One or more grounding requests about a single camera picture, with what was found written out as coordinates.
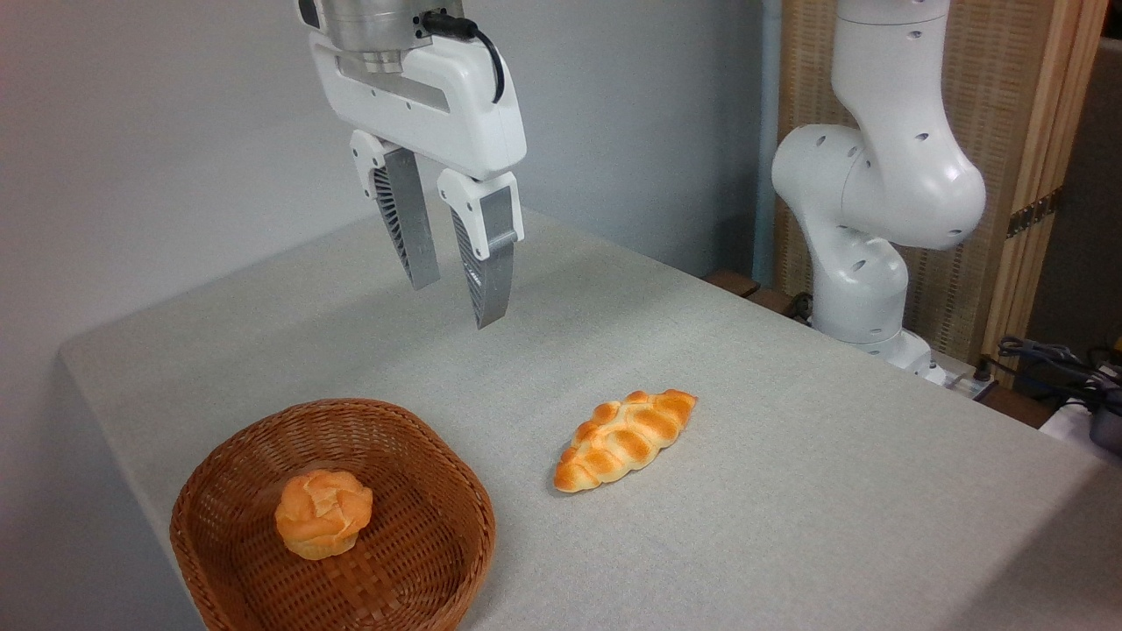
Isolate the brown wooden board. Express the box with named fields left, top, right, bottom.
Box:
left=975, top=384, right=1055, bottom=430

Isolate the grey cable bundle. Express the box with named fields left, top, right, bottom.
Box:
left=995, top=336, right=1122, bottom=413

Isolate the long braided bread loaf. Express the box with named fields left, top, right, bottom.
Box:
left=553, top=389, right=699, bottom=494

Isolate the brass screen hinge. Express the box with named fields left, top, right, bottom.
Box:
left=1006, top=188, right=1063, bottom=239

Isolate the silver metal wrist flange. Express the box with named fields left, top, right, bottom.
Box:
left=298, top=0, right=464, bottom=74

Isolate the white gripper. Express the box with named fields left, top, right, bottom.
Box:
left=309, top=33, right=528, bottom=330

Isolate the round golden bread roll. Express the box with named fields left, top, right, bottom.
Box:
left=274, top=469, right=375, bottom=561

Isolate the grey tablecloth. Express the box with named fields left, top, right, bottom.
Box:
left=60, top=202, right=1122, bottom=631

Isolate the white flat object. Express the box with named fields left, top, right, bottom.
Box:
left=1040, top=399, right=1122, bottom=465

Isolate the brown woven wicker basket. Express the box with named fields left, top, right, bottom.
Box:
left=169, top=399, right=497, bottom=631

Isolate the dark grey round container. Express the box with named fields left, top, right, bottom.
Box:
left=1090, top=386, right=1122, bottom=455

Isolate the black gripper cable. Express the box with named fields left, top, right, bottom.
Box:
left=421, top=11, right=507, bottom=104

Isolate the wooden woven folding screen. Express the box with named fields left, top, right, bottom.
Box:
left=776, top=0, right=1110, bottom=386

